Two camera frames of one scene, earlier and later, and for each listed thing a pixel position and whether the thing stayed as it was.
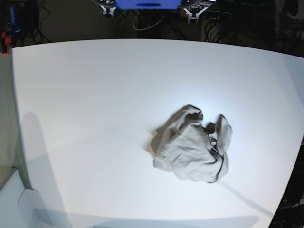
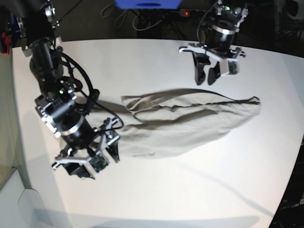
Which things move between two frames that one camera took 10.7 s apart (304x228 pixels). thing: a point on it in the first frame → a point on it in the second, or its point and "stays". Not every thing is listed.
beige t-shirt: (185, 146) → (162, 122)
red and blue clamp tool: (13, 33) stays
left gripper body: (109, 7) → (95, 155)
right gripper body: (194, 8) → (229, 57)
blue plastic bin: (147, 4) stays
